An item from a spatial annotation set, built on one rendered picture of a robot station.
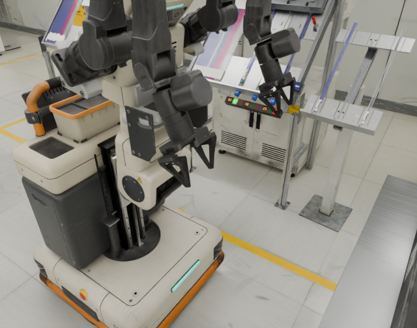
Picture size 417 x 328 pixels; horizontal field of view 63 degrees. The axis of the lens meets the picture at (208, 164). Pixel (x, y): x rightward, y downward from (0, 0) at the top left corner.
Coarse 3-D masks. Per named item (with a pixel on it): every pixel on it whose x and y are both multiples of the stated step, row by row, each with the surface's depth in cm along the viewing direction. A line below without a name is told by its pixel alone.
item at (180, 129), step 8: (184, 112) 71; (168, 120) 70; (176, 120) 69; (184, 120) 70; (168, 128) 71; (176, 128) 70; (184, 128) 70; (192, 128) 72; (200, 128) 75; (176, 136) 70; (184, 136) 70; (192, 136) 71; (168, 144) 71; (176, 144) 68; (184, 144) 70
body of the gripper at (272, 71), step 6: (276, 60) 100; (264, 66) 100; (270, 66) 99; (276, 66) 99; (264, 72) 101; (270, 72) 99; (276, 72) 99; (282, 72) 101; (288, 72) 104; (264, 78) 102; (270, 78) 100; (276, 78) 100; (282, 78) 100; (264, 84) 101; (270, 84) 98; (276, 84) 98
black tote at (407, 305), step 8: (416, 232) 86; (416, 240) 79; (416, 248) 73; (416, 256) 68; (408, 264) 77; (416, 264) 65; (408, 272) 71; (416, 272) 64; (408, 280) 66; (416, 280) 74; (408, 288) 62; (416, 288) 72; (400, 296) 69; (408, 296) 59; (416, 296) 71; (400, 304) 65; (408, 304) 58; (416, 304) 69; (400, 312) 60; (408, 312) 68; (416, 312) 68; (392, 320) 67; (400, 320) 57; (408, 320) 66; (416, 320) 66
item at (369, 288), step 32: (384, 192) 102; (416, 192) 102; (384, 224) 90; (416, 224) 90; (352, 256) 81; (384, 256) 81; (352, 288) 74; (384, 288) 74; (352, 320) 68; (384, 320) 68
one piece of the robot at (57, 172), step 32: (32, 96) 120; (32, 160) 116; (64, 160) 115; (96, 160) 125; (32, 192) 127; (64, 192) 120; (96, 192) 131; (64, 224) 124; (96, 224) 137; (128, 224) 144; (64, 256) 140; (96, 256) 143
